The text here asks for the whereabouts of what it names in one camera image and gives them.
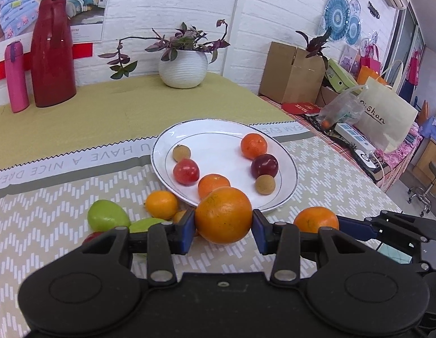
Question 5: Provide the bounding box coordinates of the brown cardboard box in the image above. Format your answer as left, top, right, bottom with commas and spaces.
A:
259, 42, 325, 104

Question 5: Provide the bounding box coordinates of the pink thermos bottle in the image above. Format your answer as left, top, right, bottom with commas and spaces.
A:
5, 41, 29, 113

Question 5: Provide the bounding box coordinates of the dark red plum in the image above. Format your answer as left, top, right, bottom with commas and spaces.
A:
251, 154, 278, 179
82, 231, 103, 244

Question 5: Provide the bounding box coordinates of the dark purple potted plant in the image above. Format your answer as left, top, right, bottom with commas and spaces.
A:
296, 28, 332, 69

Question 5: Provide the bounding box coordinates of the small orange back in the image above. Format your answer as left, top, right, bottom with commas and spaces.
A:
145, 190, 179, 221

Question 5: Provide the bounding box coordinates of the clear plastic bag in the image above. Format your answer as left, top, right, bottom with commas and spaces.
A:
317, 86, 365, 130

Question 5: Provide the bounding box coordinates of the white power strip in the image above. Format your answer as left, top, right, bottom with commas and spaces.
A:
334, 123, 376, 154

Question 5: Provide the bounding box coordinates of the beige tote bag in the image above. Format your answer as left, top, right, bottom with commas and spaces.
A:
355, 77, 418, 153

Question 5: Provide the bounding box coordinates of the blue round wall decoration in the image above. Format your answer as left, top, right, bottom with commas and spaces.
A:
323, 0, 350, 41

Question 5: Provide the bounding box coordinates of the red thermos jug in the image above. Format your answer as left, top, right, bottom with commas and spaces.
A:
31, 0, 77, 108

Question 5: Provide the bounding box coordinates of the green cardboard box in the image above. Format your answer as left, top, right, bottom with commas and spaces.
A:
325, 59, 357, 93

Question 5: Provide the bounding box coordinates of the small brown longan front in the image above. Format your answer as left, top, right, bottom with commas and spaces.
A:
172, 145, 191, 163

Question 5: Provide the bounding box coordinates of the large orange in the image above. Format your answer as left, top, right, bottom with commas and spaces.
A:
194, 187, 252, 244

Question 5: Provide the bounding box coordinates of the mandarin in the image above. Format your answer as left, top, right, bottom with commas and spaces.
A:
240, 133, 268, 160

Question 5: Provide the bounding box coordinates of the bedding advertisement poster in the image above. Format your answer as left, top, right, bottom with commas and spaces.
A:
0, 0, 107, 80

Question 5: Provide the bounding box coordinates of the white ribbed plant pot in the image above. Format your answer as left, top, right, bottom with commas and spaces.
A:
158, 50, 208, 89

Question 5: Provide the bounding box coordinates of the swivel stool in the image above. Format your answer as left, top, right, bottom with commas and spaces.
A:
408, 161, 436, 217

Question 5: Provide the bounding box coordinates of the red apple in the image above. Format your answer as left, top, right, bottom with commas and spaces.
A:
173, 159, 200, 186

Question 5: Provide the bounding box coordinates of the red envelope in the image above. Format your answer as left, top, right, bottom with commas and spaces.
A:
281, 102, 321, 115

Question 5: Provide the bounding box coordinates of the purple green trailing plant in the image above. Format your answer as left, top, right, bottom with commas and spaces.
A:
98, 19, 230, 80

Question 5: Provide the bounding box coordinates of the small brown longan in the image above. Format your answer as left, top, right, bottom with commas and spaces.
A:
255, 174, 276, 195
172, 145, 191, 163

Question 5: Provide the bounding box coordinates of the white porcelain plate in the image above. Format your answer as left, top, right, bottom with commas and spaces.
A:
151, 119, 299, 212

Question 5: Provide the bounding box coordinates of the green mango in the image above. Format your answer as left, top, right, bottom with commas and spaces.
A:
129, 217, 164, 234
87, 200, 131, 232

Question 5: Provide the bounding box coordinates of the yellow red small fruit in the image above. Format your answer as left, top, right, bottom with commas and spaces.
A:
172, 210, 186, 224

